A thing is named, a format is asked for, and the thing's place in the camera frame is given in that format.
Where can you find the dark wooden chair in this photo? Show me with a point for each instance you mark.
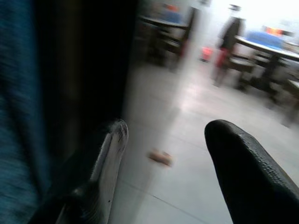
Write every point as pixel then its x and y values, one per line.
pixel 241 67

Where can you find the dark wooden table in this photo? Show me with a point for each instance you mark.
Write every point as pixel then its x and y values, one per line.
pixel 163 30

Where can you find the blue fabric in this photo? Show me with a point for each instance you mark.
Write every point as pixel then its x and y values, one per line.
pixel 16 105

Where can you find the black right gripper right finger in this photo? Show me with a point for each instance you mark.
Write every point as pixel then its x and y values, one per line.
pixel 252 182

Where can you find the dark hanging jacket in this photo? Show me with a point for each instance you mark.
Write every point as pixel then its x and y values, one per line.
pixel 230 35

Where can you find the red bucket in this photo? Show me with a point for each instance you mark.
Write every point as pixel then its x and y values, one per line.
pixel 207 53

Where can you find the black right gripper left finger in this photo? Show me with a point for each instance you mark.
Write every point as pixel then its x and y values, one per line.
pixel 109 163

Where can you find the dark panel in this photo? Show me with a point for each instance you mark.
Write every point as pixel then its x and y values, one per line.
pixel 88 65

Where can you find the round white top table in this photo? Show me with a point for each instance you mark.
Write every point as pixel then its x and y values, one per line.
pixel 268 50

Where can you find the small tan floor object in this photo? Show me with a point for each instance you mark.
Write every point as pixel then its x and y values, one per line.
pixel 161 158

